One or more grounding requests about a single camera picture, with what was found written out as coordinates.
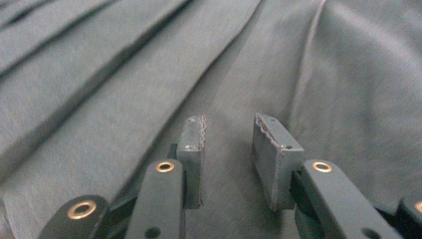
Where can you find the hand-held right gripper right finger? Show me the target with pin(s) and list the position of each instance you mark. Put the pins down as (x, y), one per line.
(273, 166)

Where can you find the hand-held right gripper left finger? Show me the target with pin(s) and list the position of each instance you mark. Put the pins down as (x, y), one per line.
(193, 166)

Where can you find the black pleated skirt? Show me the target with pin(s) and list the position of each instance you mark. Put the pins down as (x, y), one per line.
(99, 99)

